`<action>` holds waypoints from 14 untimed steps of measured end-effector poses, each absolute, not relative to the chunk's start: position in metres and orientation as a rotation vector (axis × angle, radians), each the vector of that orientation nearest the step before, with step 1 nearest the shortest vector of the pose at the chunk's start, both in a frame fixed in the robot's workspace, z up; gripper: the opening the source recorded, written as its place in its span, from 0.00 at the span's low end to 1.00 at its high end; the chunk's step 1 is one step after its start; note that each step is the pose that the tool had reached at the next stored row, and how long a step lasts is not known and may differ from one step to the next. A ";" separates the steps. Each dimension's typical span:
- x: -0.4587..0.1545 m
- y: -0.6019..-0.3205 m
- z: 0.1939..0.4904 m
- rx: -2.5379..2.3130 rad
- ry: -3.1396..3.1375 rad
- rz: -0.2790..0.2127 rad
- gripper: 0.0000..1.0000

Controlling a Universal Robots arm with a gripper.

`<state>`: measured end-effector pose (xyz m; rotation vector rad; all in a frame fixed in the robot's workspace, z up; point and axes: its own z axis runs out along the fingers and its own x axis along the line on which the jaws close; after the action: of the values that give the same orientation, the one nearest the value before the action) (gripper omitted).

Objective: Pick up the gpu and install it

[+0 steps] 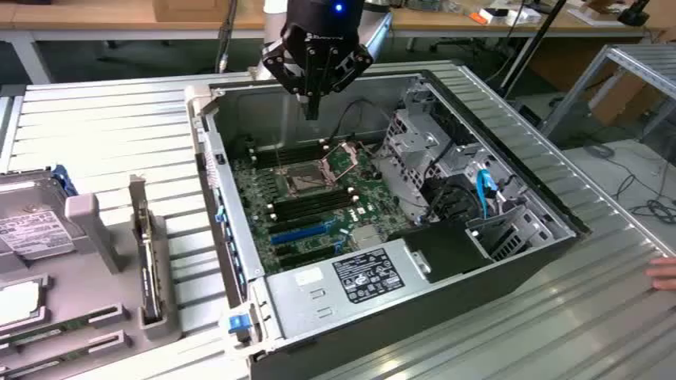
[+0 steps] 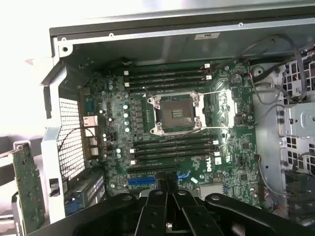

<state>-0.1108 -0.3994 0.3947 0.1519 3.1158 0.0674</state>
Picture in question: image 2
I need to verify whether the blue case latch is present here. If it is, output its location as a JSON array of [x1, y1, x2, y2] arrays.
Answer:
[[64, 198, 82, 218]]

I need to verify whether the blue expansion slot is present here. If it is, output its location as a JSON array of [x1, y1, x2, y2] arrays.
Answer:
[[127, 171, 192, 189]]

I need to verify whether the long black expansion slot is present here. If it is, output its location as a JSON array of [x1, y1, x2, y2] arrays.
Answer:
[[126, 164, 178, 174]]

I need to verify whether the green graphics card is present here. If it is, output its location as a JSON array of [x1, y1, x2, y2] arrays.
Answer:
[[11, 144, 47, 235]]

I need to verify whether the green motherboard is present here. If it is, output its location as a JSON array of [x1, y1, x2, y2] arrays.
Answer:
[[80, 60, 262, 207]]

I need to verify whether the black RAM slot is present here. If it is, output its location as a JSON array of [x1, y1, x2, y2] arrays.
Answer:
[[123, 70, 212, 78], [123, 63, 212, 72], [123, 75, 213, 84], [130, 150, 220, 158], [128, 144, 219, 153], [123, 82, 213, 90], [129, 156, 220, 166], [130, 137, 219, 146]]

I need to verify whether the thin metal locking lever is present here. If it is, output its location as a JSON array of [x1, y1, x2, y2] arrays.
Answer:
[[159, 130, 197, 141], [142, 86, 155, 101]]

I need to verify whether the silver disk bay cage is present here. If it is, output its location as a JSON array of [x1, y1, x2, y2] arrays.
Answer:
[[275, 55, 315, 174]]

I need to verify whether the silver socket cover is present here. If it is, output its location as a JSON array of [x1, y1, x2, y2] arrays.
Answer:
[[196, 88, 239, 129]]

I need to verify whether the CPU socket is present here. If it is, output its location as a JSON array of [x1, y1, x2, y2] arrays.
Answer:
[[146, 91, 207, 136]]

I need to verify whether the black open PC case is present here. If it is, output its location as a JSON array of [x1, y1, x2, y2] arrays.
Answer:
[[40, 9, 315, 229]]

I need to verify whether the red black twisted wire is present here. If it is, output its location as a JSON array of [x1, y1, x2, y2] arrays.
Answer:
[[58, 126, 108, 154]]

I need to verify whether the thin grey wire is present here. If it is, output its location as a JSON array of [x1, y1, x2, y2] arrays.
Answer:
[[252, 82, 287, 125]]

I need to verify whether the thick black wire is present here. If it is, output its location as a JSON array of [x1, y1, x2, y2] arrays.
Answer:
[[251, 60, 288, 84]]

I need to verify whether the thick grey wire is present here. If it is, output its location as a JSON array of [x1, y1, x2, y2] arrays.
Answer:
[[233, 33, 308, 104]]

